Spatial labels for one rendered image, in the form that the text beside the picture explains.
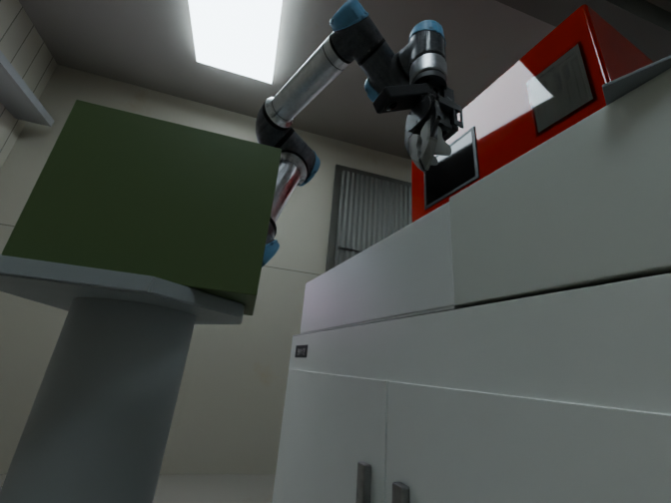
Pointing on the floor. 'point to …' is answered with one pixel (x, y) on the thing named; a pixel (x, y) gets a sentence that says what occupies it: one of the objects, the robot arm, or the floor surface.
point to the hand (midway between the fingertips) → (421, 163)
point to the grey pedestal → (104, 380)
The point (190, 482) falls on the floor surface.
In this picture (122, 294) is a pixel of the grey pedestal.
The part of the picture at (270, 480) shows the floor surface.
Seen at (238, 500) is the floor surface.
